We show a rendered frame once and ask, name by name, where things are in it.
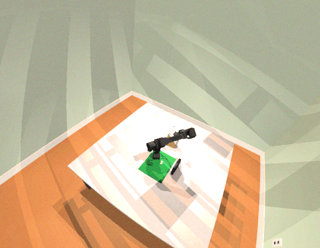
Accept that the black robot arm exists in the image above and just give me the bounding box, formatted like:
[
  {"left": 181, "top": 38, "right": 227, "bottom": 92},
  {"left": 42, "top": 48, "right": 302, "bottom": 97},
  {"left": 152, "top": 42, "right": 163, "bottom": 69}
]
[{"left": 146, "top": 128, "right": 196, "bottom": 152}]

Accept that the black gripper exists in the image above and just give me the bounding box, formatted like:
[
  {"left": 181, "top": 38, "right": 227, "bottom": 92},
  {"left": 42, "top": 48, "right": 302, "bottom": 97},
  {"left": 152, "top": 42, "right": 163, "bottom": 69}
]
[{"left": 153, "top": 147, "right": 160, "bottom": 160}]

